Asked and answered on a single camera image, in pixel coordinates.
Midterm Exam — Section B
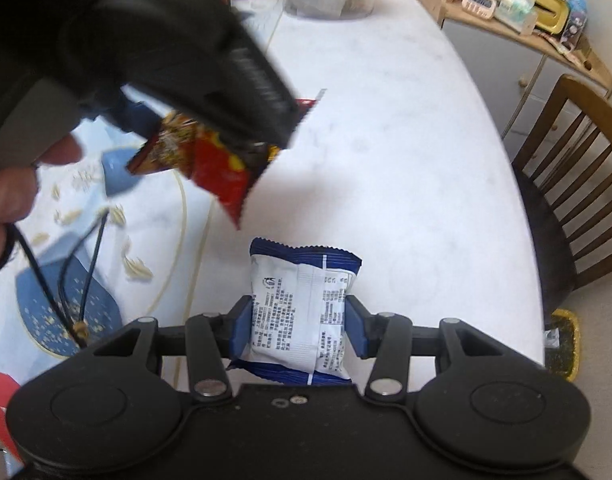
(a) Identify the red yellow chip bag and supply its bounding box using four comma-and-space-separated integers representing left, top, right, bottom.
127, 110, 293, 229

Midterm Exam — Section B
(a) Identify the white blue snack packet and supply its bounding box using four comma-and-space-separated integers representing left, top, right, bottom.
230, 237, 362, 386

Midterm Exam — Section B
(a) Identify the person left hand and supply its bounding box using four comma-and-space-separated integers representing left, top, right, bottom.
0, 133, 82, 259

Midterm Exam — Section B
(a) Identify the yellow mesh waste bin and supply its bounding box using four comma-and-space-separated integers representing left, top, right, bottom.
544, 309, 582, 382

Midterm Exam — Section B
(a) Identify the white red cardboard box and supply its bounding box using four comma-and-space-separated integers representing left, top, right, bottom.
0, 367, 25, 463

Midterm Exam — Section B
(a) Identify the wooden chair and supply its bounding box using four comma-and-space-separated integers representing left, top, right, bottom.
512, 75, 612, 315

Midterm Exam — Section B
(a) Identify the white wooden cabinet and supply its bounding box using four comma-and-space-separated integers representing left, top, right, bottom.
419, 0, 612, 138

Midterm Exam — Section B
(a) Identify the white pink digital timer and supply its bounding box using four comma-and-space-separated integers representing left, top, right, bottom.
461, 0, 497, 21

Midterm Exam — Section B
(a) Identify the wet wipes pack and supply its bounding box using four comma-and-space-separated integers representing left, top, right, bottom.
494, 0, 537, 36

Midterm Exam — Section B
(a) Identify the yellow tissue box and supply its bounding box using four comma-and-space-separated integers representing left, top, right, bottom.
533, 0, 570, 36

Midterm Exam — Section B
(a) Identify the black cable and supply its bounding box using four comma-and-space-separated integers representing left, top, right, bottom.
7, 209, 110, 348

